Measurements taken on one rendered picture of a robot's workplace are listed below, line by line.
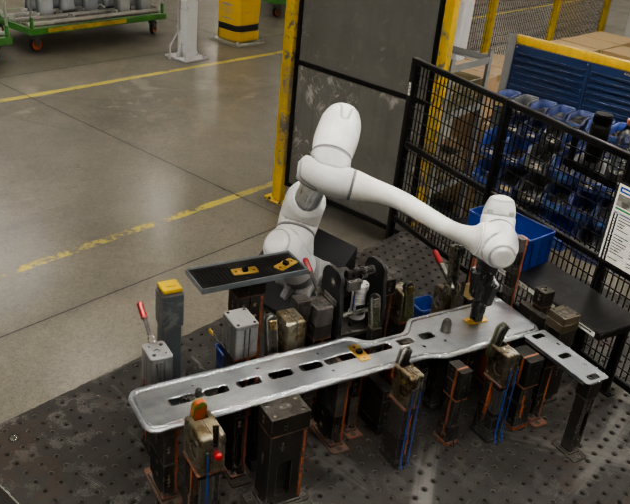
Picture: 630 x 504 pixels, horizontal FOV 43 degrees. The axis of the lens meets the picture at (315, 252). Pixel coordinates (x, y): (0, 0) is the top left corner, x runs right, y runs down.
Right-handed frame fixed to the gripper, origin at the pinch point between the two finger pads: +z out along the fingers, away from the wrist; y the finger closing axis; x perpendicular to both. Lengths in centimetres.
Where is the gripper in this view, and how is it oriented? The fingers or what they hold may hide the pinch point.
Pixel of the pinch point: (477, 310)
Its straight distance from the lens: 270.9
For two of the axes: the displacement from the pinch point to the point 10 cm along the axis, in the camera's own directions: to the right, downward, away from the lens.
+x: 8.7, -1.6, 4.7
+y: 4.9, 4.4, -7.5
